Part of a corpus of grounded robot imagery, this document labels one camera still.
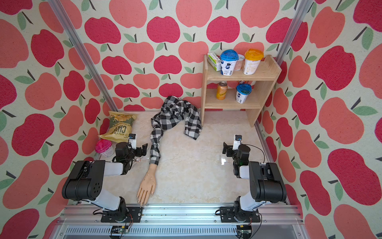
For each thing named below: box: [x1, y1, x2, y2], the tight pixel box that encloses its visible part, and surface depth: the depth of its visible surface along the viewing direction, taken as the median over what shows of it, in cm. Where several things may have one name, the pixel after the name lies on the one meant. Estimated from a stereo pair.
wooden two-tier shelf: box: [200, 54, 283, 127], surface depth 88 cm
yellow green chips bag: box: [98, 110, 137, 143], surface depth 104 cm
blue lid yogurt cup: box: [219, 49, 240, 76], surface depth 76 cm
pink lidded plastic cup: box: [95, 139, 115, 158], surface depth 91 cm
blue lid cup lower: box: [235, 83, 253, 105], surface depth 94 cm
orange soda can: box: [215, 81, 228, 101], surface depth 95 cm
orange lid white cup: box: [243, 48, 265, 76], surface depth 77 cm
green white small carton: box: [206, 52, 221, 72], surface depth 85 cm
